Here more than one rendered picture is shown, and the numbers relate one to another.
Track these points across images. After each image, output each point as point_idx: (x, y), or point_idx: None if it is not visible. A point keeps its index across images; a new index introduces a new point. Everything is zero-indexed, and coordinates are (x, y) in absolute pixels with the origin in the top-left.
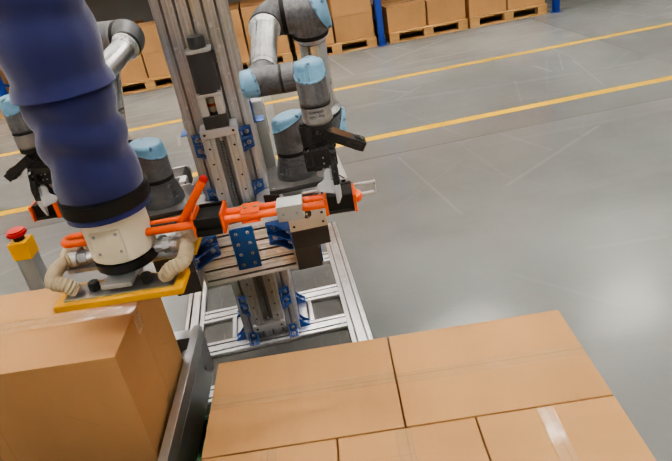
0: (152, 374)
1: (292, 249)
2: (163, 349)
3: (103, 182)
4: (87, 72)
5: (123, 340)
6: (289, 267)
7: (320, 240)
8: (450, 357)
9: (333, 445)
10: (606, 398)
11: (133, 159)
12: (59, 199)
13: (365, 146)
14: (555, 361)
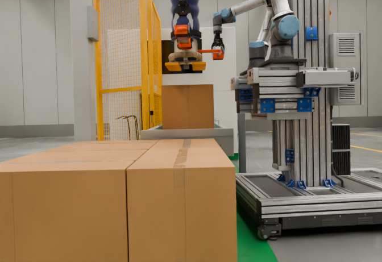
0: (181, 111)
1: (252, 98)
2: (198, 113)
3: (172, 24)
4: None
5: (170, 86)
6: (265, 118)
7: (257, 95)
8: (194, 152)
9: (149, 145)
10: (124, 167)
11: (184, 20)
12: None
13: (179, 1)
14: (171, 163)
